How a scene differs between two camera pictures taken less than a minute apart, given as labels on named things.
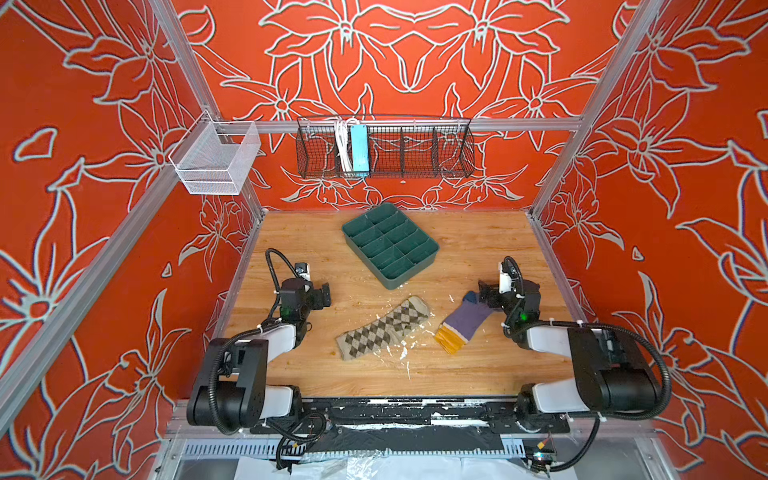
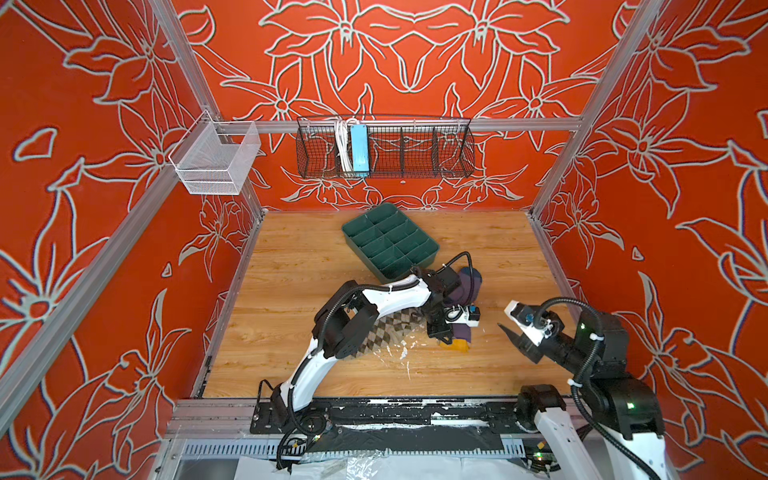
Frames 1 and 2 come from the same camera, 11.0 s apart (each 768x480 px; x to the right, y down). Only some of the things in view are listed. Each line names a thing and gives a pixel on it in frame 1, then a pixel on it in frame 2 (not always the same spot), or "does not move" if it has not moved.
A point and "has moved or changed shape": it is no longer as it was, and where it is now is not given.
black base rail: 411,415 does not move
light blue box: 359,146 does not move
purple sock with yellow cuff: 462,322 has moved or changed shape
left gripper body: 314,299 -> 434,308
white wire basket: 214,158 does not move
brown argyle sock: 380,332 does not move
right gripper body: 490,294 -> 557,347
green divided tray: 390,244 does not move
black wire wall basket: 398,148 does not move
